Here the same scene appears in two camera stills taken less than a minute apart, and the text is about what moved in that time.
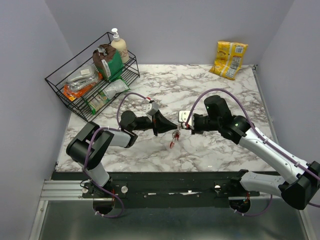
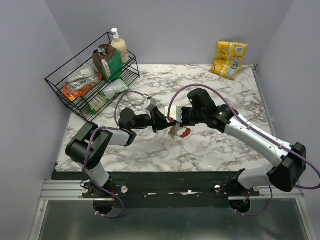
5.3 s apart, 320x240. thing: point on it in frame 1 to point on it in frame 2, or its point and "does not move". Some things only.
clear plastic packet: x=81 y=78 does not move
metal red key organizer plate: x=176 y=135 to x=184 y=132
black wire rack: x=91 y=78 does not move
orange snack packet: x=71 y=94 does not move
